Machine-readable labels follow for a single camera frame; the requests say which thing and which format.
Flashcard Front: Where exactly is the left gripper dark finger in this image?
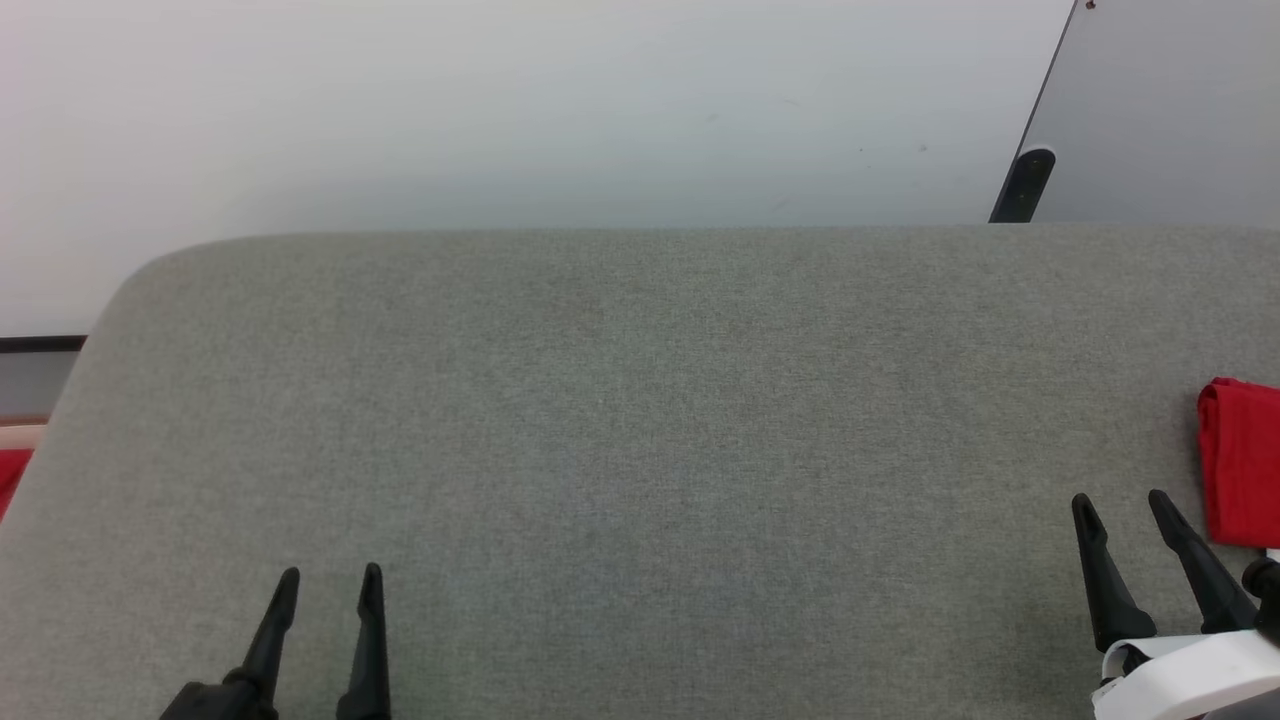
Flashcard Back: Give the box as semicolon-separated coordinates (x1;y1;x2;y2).
335;562;393;720
222;566;302;720

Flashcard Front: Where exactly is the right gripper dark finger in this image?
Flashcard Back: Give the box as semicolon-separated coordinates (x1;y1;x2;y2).
1071;492;1159;654
1147;488;1260;635

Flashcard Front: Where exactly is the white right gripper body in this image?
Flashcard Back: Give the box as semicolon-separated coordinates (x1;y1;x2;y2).
1089;628;1280;720

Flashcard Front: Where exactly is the red and white garment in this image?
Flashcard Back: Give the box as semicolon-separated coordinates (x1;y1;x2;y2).
1196;376;1280;550

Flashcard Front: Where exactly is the red floor item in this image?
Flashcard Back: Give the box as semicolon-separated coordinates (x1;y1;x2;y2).
0;448;37;523

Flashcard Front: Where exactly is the grey fabric sofa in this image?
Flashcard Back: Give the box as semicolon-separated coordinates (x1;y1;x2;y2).
0;225;1280;720

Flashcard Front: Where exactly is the oval panel foot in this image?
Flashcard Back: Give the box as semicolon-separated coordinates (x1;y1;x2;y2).
989;147;1058;224

